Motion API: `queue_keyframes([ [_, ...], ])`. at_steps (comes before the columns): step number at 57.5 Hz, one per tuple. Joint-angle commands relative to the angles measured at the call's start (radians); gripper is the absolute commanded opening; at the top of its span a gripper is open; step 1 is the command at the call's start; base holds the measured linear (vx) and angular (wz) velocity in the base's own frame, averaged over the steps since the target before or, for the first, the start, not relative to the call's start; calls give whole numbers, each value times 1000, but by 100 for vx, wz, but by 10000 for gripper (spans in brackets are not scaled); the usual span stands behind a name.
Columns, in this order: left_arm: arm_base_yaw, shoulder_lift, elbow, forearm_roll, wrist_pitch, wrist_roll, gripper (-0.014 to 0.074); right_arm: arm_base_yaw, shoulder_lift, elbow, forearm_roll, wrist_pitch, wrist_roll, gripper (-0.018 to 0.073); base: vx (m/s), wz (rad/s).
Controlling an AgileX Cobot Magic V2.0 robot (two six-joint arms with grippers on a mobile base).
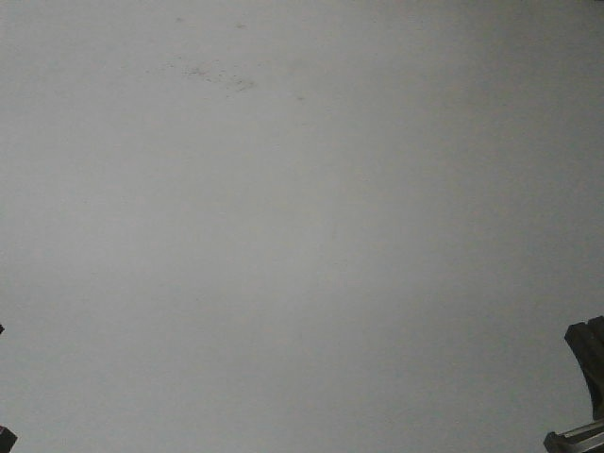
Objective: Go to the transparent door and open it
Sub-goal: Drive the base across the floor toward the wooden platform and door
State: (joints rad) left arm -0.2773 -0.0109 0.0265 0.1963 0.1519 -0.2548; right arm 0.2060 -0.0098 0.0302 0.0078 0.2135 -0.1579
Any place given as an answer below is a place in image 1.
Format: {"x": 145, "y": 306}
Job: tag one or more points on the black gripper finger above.
{"x": 7, "y": 439}
{"x": 585, "y": 439}
{"x": 585, "y": 339}

